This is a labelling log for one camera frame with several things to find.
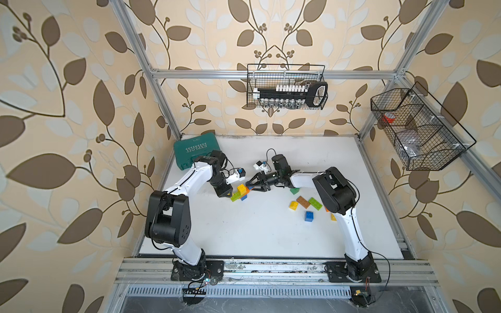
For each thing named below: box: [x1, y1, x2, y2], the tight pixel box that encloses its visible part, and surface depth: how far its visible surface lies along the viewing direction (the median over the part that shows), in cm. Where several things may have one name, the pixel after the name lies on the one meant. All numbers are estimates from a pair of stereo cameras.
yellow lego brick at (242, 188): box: [236, 183, 247, 195], surface depth 89 cm
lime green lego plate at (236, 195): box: [230, 189, 244, 203], surface depth 91 cm
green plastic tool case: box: [174, 132, 221, 171], surface depth 111 cm
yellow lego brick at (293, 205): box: [288, 200, 299, 211], surface depth 93 cm
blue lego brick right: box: [304, 211, 314, 223], surface depth 88 cm
